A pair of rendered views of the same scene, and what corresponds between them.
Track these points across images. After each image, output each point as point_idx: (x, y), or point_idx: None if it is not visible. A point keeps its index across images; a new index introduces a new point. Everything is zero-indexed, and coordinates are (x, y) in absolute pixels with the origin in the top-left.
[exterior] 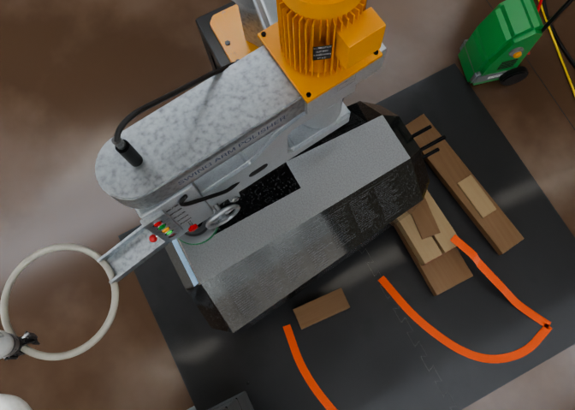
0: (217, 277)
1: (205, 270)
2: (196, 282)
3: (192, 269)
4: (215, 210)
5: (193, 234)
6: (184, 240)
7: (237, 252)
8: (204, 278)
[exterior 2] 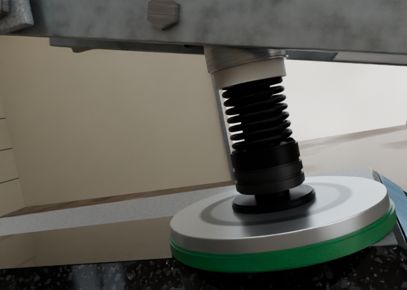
0: None
1: (338, 175)
2: (384, 177)
3: (380, 182)
4: (184, 209)
5: (307, 184)
6: (355, 177)
7: (233, 189)
8: (352, 169)
